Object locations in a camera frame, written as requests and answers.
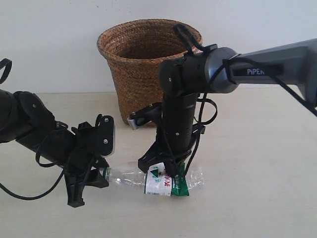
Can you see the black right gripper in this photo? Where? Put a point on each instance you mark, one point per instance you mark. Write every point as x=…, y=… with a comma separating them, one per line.
x=177, y=143

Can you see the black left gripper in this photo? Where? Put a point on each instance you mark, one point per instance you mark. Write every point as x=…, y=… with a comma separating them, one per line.
x=85, y=165

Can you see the clear plastic water bottle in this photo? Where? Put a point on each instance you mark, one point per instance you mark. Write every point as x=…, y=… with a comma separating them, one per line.
x=155, y=181

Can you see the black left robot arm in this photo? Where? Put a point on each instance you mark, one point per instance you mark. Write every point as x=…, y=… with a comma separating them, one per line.
x=25, y=119

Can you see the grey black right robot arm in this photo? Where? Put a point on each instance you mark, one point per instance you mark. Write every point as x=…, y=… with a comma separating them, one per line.
x=187, y=80

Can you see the brown woven straw basket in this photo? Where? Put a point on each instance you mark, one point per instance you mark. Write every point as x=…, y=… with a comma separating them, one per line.
x=133, y=51

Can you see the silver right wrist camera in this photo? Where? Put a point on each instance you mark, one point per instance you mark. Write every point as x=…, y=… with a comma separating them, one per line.
x=150, y=113

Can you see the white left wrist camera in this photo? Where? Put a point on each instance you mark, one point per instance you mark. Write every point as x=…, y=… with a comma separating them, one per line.
x=105, y=135

